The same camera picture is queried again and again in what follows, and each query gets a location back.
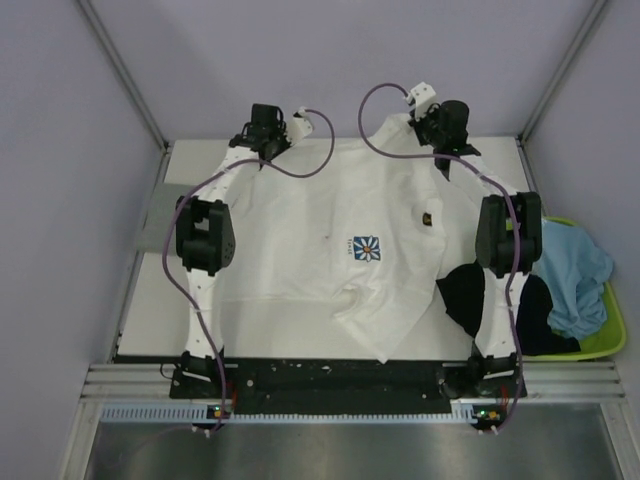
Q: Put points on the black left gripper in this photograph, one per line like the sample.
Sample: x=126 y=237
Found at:
x=281 y=130

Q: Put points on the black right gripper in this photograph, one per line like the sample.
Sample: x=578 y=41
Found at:
x=416 y=125

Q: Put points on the white daisy print t shirt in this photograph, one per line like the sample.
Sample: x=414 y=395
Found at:
x=338 y=254

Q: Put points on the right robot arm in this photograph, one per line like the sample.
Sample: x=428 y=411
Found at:
x=507 y=243

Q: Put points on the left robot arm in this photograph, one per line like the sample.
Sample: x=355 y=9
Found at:
x=204 y=235

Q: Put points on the folded grey t shirt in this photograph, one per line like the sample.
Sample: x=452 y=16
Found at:
x=159 y=214

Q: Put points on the black t shirt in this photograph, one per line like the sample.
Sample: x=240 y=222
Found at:
x=463 y=289

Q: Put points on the light blue t shirt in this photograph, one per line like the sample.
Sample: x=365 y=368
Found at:
x=575 y=270

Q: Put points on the green plastic basket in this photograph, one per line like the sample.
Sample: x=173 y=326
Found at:
x=609 y=340

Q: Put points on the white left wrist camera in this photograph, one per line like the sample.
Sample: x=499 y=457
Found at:
x=298 y=126

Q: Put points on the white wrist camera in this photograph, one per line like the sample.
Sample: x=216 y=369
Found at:
x=420 y=98
x=298 y=126

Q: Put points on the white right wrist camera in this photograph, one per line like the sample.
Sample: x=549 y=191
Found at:
x=420 y=98

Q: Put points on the left aluminium corner post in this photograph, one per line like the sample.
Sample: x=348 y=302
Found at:
x=118 y=66

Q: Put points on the aluminium corner post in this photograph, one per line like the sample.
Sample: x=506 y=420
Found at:
x=588 y=27
x=118 y=66

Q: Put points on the right aluminium corner post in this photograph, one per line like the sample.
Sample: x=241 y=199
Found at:
x=588 y=27

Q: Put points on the grey slotted cable duct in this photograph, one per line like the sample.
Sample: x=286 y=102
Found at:
x=201 y=414

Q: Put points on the aluminium front frame rail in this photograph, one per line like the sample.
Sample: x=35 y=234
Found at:
x=554 y=382

